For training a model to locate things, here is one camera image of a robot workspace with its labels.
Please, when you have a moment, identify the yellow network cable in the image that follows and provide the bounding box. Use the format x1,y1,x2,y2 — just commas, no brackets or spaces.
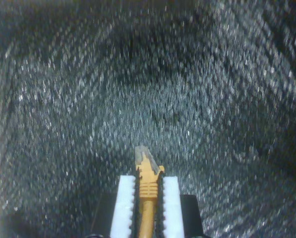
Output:
134,145,166,238

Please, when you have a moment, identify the black bubble wrap mat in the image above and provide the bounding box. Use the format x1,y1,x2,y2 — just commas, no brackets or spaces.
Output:
0,0,296,238

